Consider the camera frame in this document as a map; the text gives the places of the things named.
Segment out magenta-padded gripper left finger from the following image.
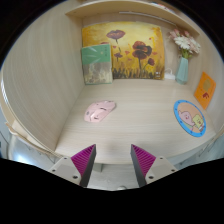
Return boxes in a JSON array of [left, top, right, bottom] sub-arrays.
[[49, 143, 97, 188]]

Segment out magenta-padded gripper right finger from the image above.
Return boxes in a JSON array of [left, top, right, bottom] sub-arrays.
[[130, 143, 178, 188]]

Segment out pink computer mouse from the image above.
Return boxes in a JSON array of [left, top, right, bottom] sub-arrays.
[[83, 100, 117, 124]]

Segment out round blue-rimmed cartoon mouse pad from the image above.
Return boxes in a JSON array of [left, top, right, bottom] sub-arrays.
[[173, 99, 207, 138]]

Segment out white power strip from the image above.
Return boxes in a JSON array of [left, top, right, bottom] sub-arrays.
[[163, 68, 177, 81]]

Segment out orange covered book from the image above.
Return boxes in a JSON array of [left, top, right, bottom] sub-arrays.
[[193, 71, 217, 111]]

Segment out pale teal faceted vase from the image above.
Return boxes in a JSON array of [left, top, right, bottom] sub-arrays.
[[175, 57, 190, 85]]

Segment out green covered book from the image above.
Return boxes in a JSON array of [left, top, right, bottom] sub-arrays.
[[80, 44, 114, 85]]

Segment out white and pink flower bouquet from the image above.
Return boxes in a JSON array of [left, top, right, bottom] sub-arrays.
[[168, 28, 202, 60]]

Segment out yellow poppy flower painting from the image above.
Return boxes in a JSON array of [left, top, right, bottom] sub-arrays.
[[81, 21, 166, 81]]

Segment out white light bar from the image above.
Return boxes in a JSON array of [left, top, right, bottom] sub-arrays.
[[118, 11, 178, 27]]

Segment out wooden shelf with ornaments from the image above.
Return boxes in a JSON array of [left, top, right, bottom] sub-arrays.
[[64, 0, 201, 38]]

